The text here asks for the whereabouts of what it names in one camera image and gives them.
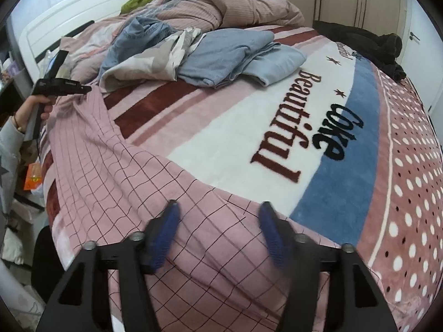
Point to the pink checked pants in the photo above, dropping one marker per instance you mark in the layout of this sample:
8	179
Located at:
138	186

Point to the printed striped blanket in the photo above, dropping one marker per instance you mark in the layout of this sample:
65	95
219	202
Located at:
242	117

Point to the light blue folded garment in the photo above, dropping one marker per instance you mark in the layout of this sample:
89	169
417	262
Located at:
277	62

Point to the person's left hand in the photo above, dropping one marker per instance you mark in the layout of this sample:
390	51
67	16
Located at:
24	114

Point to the pink ribbed quilt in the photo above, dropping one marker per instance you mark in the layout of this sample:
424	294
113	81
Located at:
242	7

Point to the orange packet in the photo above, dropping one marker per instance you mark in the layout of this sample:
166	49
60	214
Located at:
33	178

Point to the black clothing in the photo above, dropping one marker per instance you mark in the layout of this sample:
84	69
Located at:
363	41

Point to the grey white patterned cloth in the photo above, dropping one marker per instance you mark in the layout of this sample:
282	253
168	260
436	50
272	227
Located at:
148	65

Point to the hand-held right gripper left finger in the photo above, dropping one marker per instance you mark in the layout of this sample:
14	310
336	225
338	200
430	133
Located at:
166	235

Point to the white bed headboard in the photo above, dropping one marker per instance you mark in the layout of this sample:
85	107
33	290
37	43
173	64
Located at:
86	10

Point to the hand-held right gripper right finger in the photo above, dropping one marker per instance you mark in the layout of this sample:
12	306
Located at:
273	238

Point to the green cloth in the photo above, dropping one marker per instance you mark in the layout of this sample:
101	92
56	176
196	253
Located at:
135	3

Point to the white door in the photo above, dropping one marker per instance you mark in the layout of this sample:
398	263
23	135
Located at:
422	69

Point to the blue-grey folded garment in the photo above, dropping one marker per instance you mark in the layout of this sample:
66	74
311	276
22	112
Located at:
221	52

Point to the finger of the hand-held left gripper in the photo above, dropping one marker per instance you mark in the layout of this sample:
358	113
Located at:
85	89

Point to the blue denim jeans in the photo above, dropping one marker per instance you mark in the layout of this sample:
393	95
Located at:
135	38

